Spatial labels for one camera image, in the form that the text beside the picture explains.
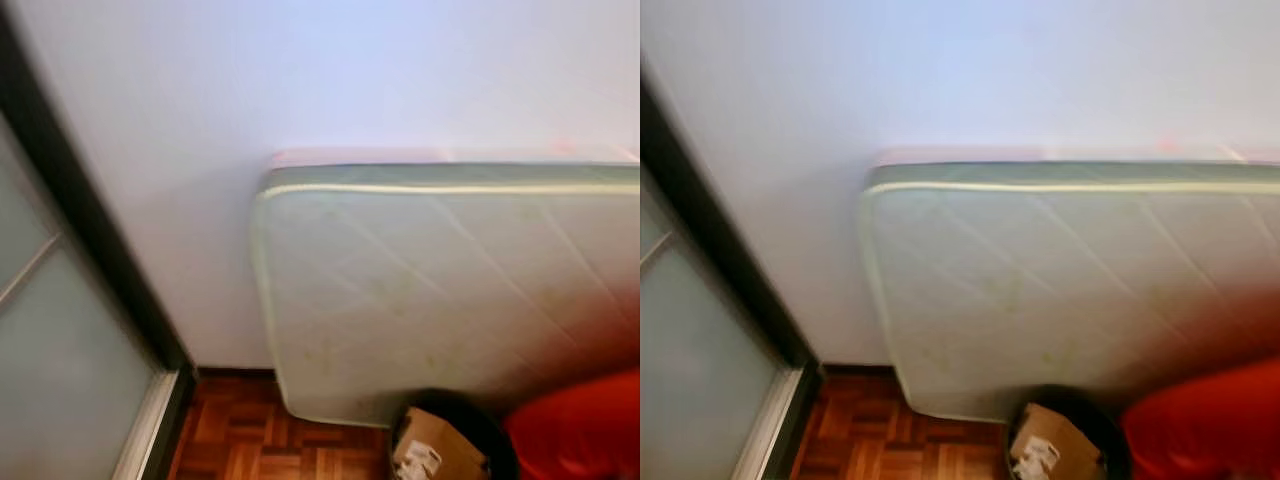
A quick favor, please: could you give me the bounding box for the frosted glass sliding door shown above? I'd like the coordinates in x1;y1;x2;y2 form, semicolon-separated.
640;80;823;480
0;20;196;480

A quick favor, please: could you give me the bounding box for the pale green quilted mattress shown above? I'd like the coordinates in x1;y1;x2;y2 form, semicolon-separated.
858;160;1280;423
250;163;641;429

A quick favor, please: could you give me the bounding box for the black waste bin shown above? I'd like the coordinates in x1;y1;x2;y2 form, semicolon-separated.
388;388;519;480
1003;385;1133;480

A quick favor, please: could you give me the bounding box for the brown cardboard box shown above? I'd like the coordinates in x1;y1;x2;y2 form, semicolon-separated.
1008;403;1104;480
392;407;489;480

